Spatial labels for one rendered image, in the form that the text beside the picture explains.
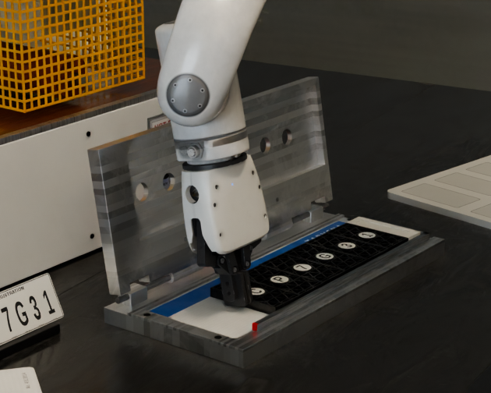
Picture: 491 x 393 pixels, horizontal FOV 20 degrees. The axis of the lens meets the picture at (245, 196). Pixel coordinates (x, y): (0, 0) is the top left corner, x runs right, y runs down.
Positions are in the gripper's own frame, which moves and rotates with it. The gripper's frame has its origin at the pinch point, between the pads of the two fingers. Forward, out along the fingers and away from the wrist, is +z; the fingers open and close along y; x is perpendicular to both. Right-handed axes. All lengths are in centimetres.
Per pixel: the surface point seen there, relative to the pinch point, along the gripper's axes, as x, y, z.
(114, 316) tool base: 11.6, -8.9, 1.1
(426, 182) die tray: 9, 58, 2
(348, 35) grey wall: 131, 220, -3
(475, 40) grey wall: 93, 225, 2
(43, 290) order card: 17.0, -14.2, -3.5
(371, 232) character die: 0.1, 28.9, 1.4
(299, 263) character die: 1.5, 14.4, 1.3
